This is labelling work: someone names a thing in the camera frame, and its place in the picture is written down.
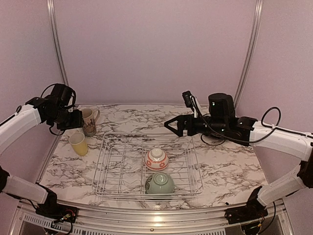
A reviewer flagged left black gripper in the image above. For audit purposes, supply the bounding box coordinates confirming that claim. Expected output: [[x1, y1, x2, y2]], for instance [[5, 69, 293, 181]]
[[48, 106, 84, 131]]

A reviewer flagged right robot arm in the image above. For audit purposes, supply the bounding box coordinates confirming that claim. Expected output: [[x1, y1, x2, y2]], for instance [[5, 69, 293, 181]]
[[164, 91, 313, 219]]

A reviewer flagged white wire dish rack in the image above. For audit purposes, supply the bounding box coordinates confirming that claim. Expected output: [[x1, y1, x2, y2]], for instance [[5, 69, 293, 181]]
[[91, 132, 203, 201]]

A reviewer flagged white red patterned teacup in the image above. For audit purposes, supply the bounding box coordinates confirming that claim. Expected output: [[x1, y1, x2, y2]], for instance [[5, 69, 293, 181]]
[[144, 148, 169, 171]]

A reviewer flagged yellow ceramic cup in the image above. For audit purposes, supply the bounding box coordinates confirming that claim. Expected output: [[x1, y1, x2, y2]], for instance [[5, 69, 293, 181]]
[[69, 132, 88, 156]]

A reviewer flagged aluminium frame post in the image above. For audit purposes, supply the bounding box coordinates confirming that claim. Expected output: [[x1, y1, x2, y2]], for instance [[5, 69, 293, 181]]
[[46, 0, 69, 86], [234, 0, 264, 109]]

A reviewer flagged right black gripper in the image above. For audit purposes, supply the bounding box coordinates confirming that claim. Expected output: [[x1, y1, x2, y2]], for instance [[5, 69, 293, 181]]
[[164, 113, 227, 137]]

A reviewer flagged left aluminium frame post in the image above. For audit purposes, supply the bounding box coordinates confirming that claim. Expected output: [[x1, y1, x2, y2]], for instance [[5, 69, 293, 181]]
[[46, 0, 69, 86]]

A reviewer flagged aluminium front table rail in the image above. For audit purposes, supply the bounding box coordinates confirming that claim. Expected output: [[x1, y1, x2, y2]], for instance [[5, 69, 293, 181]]
[[9, 200, 294, 235]]

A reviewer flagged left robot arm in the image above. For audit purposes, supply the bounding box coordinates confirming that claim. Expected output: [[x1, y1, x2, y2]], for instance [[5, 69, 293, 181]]
[[0, 83, 84, 218]]

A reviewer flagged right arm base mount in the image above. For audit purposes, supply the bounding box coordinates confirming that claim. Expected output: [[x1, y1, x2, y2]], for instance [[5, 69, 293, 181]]
[[224, 186, 268, 224]]

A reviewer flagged pale green ceramic bowl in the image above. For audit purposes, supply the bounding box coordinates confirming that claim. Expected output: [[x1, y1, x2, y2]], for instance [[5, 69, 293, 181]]
[[145, 172, 175, 194]]

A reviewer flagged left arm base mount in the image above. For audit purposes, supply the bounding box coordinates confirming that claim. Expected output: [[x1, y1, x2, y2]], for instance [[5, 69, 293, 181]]
[[36, 187, 78, 223]]

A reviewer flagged tall shell patterned mug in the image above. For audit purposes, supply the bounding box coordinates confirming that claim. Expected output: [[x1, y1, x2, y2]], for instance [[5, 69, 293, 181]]
[[82, 108, 100, 137]]

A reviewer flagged right aluminium frame post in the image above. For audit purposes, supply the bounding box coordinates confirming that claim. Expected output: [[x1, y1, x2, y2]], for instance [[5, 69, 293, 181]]
[[234, 0, 264, 109]]

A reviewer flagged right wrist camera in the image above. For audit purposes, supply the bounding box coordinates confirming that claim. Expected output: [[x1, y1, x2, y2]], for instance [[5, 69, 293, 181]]
[[182, 91, 200, 118]]

